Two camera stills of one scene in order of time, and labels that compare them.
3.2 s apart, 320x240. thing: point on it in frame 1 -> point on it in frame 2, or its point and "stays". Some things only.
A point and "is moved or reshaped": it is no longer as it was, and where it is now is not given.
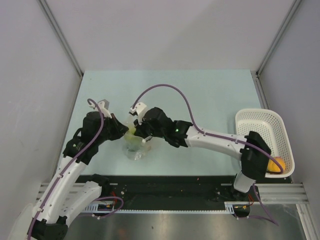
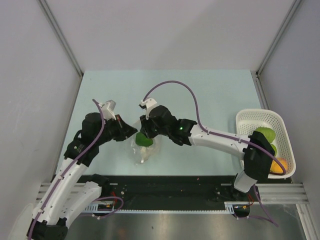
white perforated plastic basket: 270,125 stays
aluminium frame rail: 281,193 stays
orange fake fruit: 273,167 stays
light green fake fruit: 129,135 is moved or reshaped
